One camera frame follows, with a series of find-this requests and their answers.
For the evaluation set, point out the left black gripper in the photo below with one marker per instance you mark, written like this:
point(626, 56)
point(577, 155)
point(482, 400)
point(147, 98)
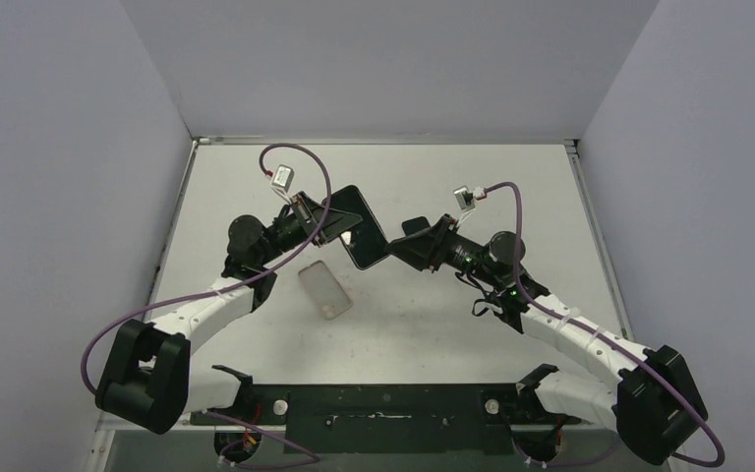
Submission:
point(334, 221)

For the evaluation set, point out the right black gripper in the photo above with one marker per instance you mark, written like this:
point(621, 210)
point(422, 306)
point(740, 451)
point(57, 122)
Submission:
point(437, 240)

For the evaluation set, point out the black phone case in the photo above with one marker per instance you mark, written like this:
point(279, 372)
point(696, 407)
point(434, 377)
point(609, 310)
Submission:
point(355, 201)

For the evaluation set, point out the beige phone case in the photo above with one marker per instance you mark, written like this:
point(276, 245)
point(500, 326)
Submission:
point(324, 290)

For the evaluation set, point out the black phone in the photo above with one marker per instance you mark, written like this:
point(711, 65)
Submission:
point(365, 244)
point(415, 225)

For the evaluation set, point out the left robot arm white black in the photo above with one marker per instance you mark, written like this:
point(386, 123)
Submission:
point(148, 378)

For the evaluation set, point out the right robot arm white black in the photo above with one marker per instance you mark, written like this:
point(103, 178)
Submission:
point(531, 309)

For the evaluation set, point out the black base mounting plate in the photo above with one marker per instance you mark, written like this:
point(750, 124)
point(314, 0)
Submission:
point(394, 418)

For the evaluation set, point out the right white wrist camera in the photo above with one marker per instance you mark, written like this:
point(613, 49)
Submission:
point(467, 201)

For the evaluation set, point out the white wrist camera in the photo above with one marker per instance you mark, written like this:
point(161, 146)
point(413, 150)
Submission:
point(467, 201)
point(280, 182)

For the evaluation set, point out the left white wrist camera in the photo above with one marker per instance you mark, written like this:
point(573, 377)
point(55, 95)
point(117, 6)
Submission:
point(280, 182)

